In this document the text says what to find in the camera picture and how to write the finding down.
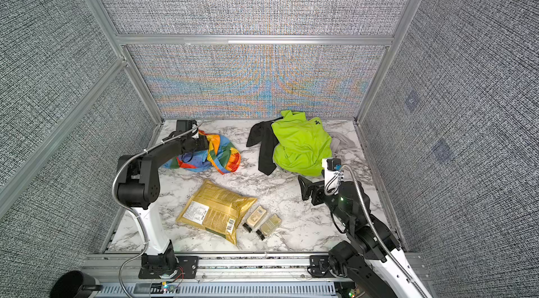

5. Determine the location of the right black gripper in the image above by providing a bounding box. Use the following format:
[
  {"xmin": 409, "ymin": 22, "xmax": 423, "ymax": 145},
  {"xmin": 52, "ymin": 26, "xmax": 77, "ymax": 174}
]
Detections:
[{"xmin": 300, "ymin": 169, "xmax": 356, "ymax": 231}]

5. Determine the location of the rainbow coloured cloth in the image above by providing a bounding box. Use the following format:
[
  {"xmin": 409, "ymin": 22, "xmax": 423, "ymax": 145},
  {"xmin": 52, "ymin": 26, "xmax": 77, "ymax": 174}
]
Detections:
[{"xmin": 163, "ymin": 130, "xmax": 241, "ymax": 175}]

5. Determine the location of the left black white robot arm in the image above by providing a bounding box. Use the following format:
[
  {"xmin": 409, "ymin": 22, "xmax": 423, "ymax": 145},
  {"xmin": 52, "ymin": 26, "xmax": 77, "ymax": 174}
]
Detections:
[{"xmin": 112, "ymin": 130, "xmax": 209, "ymax": 279}]

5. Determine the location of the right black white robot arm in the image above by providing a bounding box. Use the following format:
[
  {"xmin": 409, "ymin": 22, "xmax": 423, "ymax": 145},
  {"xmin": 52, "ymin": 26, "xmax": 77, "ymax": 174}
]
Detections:
[{"xmin": 298, "ymin": 176, "xmax": 431, "ymax": 297}]

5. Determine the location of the grey white cloth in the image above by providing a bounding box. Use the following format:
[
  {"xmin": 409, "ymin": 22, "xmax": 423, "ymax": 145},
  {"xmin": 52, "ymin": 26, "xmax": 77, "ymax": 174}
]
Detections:
[{"xmin": 329, "ymin": 132, "xmax": 357, "ymax": 157}]

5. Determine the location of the black cloth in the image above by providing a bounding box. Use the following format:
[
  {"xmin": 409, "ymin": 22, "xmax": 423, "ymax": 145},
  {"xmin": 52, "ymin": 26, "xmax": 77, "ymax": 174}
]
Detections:
[{"xmin": 246, "ymin": 120, "xmax": 279, "ymax": 175}]

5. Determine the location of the neon green shirt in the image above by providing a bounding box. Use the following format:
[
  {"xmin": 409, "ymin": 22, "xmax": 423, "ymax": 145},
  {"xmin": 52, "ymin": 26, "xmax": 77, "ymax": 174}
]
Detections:
[{"xmin": 271, "ymin": 110, "xmax": 332, "ymax": 177}]

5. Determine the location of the small gold packet right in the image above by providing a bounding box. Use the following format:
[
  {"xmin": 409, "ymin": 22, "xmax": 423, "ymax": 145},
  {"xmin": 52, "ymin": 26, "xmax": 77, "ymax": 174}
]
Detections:
[{"xmin": 256, "ymin": 214, "xmax": 282, "ymax": 240}]

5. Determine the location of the small gold packet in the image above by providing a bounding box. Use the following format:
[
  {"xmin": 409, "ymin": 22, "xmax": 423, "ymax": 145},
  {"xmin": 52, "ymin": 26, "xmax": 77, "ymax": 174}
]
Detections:
[
  {"xmin": 242, "ymin": 205, "xmax": 268, "ymax": 233},
  {"xmin": 256, "ymin": 214, "xmax": 282, "ymax": 240}
]

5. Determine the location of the small gold packet left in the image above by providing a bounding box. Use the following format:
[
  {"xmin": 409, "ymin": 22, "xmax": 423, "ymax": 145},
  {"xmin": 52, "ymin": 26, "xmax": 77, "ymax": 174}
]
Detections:
[{"xmin": 242, "ymin": 205, "xmax": 268, "ymax": 233}]

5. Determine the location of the gold snack bag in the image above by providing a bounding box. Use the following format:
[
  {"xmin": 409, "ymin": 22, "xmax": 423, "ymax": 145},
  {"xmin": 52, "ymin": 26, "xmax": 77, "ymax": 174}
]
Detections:
[{"xmin": 176, "ymin": 180, "xmax": 257, "ymax": 245}]

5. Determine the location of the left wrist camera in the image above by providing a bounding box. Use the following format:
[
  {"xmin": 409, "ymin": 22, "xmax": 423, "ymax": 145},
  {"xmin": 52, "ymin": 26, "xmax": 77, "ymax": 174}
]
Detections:
[{"xmin": 175, "ymin": 120, "xmax": 198, "ymax": 134}]

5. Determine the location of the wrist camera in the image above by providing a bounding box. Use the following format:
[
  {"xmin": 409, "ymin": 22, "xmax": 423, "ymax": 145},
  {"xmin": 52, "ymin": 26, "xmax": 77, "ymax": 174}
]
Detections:
[
  {"xmin": 321, "ymin": 158, "xmax": 343, "ymax": 195},
  {"xmin": 175, "ymin": 120, "xmax": 198, "ymax": 134}
]

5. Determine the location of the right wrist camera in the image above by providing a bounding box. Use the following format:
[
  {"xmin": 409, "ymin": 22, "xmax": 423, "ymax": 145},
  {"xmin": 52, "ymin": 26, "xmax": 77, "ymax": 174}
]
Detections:
[{"xmin": 321, "ymin": 158, "xmax": 343, "ymax": 195}]

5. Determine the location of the white vented cable duct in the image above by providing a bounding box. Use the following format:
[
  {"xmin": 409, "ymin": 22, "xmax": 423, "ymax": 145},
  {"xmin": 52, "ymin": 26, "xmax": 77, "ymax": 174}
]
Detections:
[{"xmin": 94, "ymin": 282, "xmax": 338, "ymax": 298}]

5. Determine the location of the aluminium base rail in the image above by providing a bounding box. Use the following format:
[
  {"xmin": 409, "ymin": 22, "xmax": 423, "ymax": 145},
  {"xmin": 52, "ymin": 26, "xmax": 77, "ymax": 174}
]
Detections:
[{"xmin": 81, "ymin": 252, "xmax": 435, "ymax": 298}]

